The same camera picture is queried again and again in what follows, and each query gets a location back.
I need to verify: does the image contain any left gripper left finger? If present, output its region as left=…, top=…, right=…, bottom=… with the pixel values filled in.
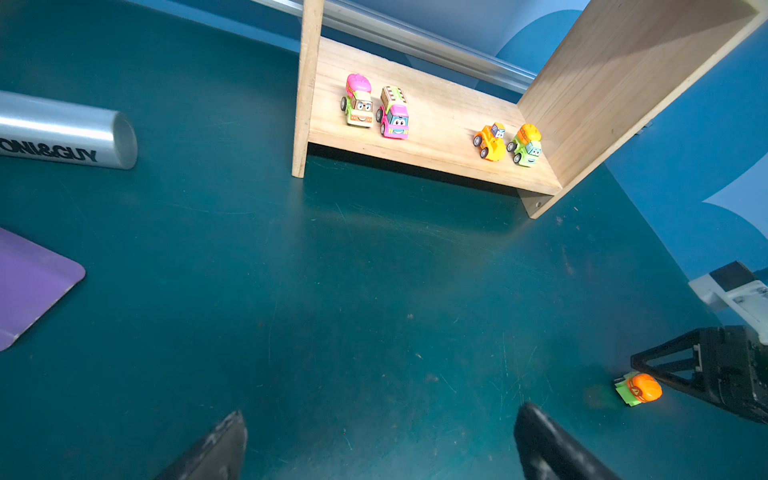
left=156, top=411, right=248, bottom=480

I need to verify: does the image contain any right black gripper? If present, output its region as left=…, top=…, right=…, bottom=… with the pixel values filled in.
left=630, top=326, right=767, bottom=425

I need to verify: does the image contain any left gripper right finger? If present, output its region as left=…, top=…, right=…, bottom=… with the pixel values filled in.
left=514, top=402, right=619, bottom=480

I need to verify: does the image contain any green orange toy truck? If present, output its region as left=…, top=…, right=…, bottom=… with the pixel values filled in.
left=613, top=371, right=663, bottom=407

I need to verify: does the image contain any orange green toy car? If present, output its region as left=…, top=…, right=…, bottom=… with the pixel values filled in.
left=506, top=123, right=542, bottom=167

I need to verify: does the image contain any pink striped toy truck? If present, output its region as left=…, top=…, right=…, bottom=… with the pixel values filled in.
left=376, top=85, right=409, bottom=140

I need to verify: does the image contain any pink green toy truck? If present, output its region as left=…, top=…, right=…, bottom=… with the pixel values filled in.
left=340, top=73, right=374, bottom=128

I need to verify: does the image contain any wooden two-tier shelf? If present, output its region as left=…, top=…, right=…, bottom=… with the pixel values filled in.
left=292, top=1, right=767, bottom=219

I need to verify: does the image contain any purple pink toy shovel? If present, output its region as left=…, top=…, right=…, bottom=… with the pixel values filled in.
left=1, top=229, right=86, bottom=350

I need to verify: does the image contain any silver spray bottle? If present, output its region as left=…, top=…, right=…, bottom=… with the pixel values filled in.
left=1, top=91, right=138, bottom=170

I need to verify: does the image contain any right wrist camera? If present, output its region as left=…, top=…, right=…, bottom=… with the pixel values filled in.
left=688, top=261, right=767, bottom=345

